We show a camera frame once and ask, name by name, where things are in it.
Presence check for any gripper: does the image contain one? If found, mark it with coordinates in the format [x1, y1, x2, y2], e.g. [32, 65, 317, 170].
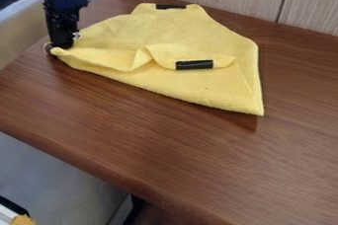
[42, 3, 84, 55]

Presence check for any yellow cloth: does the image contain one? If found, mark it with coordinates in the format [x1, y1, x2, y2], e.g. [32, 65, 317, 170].
[48, 2, 266, 116]

